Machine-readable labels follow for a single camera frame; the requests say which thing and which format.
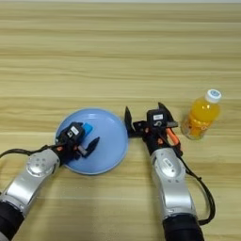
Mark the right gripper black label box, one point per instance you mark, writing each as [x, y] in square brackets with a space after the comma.
[158, 117]

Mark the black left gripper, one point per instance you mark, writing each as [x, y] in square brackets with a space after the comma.
[70, 149]

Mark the light blue round plate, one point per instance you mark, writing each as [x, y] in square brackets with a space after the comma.
[109, 150]

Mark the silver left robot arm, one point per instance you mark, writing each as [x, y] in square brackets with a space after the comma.
[31, 179]

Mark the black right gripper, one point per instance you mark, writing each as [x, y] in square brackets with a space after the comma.
[157, 139]

